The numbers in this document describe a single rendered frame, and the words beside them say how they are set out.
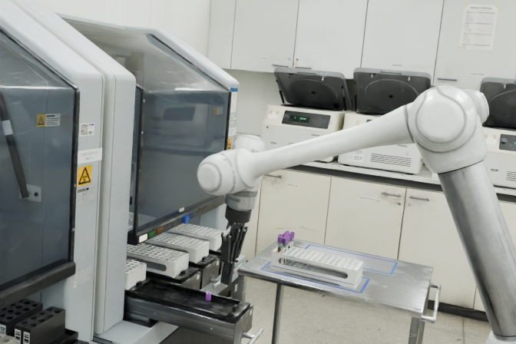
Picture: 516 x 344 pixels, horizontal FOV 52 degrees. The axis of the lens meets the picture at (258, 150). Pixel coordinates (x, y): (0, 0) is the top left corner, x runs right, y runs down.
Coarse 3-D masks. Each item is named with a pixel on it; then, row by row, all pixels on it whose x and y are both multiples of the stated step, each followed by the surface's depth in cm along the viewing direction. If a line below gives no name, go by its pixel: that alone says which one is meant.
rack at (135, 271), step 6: (126, 264) 160; (132, 264) 162; (138, 264) 161; (144, 264) 162; (126, 270) 156; (132, 270) 156; (138, 270) 158; (144, 270) 162; (126, 276) 154; (132, 276) 156; (138, 276) 159; (144, 276) 162; (126, 282) 154; (132, 282) 156; (126, 288) 154
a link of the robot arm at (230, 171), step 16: (400, 112) 131; (352, 128) 136; (368, 128) 135; (384, 128) 132; (400, 128) 130; (304, 144) 133; (320, 144) 133; (336, 144) 134; (352, 144) 135; (368, 144) 135; (384, 144) 135; (208, 160) 130; (224, 160) 131; (240, 160) 132; (256, 160) 131; (272, 160) 131; (288, 160) 131; (304, 160) 133; (208, 176) 129; (224, 176) 129; (240, 176) 131; (256, 176) 133; (208, 192) 131; (224, 192) 132
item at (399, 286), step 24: (264, 264) 184; (384, 264) 195; (408, 264) 197; (240, 288) 178; (312, 288) 168; (336, 288) 168; (360, 288) 170; (384, 288) 172; (408, 288) 173; (408, 312) 157; (432, 312) 167
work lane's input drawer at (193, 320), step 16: (144, 288) 159; (160, 288) 160; (176, 288) 160; (128, 304) 152; (144, 304) 150; (160, 304) 149; (176, 304) 148; (192, 304) 151; (208, 304) 152; (224, 304) 153; (240, 304) 151; (160, 320) 149; (176, 320) 147; (192, 320) 145; (208, 320) 144; (224, 320) 143; (240, 320) 144; (224, 336) 142; (240, 336) 146; (256, 336) 146
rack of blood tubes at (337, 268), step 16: (272, 256) 179; (288, 256) 176; (304, 256) 177; (320, 256) 178; (336, 256) 180; (288, 272) 177; (304, 272) 175; (320, 272) 180; (336, 272) 181; (352, 272) 168; (352, 288) 169
